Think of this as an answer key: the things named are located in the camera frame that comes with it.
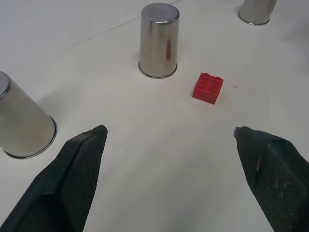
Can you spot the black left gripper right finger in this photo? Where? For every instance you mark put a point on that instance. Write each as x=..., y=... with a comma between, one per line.
x=275, y=174

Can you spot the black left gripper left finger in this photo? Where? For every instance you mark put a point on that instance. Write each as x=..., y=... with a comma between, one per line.
x=72, y=178

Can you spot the stainless steel cup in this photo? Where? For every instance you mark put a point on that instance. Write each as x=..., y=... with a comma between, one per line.
x=256, y=10
x=158, y=41
x=23, y=120

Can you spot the red toy building brick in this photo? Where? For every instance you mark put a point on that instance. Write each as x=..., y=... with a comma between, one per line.
x=208, y=88

